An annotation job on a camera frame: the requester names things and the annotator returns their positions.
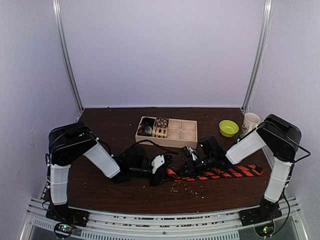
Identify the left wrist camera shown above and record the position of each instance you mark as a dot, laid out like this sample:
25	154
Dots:
160	160

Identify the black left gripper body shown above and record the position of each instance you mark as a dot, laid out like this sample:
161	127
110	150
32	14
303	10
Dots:
156	178

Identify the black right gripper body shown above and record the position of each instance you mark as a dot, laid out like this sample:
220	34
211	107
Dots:
197	170

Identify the wooden compartment box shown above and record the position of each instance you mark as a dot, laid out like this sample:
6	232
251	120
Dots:
168	132

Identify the green bowl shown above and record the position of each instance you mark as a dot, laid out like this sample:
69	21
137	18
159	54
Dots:
228	128

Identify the aluminium front rail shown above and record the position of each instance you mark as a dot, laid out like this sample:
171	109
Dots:
217	225

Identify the black rolled tie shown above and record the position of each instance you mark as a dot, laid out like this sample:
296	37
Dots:
148	121

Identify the red navy striped tie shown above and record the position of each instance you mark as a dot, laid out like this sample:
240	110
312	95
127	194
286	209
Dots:
252	170

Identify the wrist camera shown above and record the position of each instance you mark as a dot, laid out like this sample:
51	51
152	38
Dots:
190	153
160	160

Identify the right aluminium frame post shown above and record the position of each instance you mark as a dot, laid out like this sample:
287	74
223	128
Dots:
261	48

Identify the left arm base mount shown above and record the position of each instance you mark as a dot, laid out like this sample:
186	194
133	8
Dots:
67	219

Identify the beige patterned rolled tie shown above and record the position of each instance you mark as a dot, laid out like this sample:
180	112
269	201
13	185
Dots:
159	132

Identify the dark patterned rolled tie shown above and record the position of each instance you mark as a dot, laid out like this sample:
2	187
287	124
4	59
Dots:
145	130

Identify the aluminium frame post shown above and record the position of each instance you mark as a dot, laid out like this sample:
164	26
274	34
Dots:
56	4
261	48

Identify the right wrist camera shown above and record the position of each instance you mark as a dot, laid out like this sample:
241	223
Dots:
190	153

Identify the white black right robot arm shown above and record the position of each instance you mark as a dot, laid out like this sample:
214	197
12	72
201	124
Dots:
280	137

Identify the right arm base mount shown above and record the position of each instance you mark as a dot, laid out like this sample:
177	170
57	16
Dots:
264	217

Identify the left aluminium frame post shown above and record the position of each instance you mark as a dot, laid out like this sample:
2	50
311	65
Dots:
56	4

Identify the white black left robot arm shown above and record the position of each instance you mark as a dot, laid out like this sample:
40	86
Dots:
68	143

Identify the brown floral rolled tie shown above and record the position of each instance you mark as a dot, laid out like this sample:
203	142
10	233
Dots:
161	122

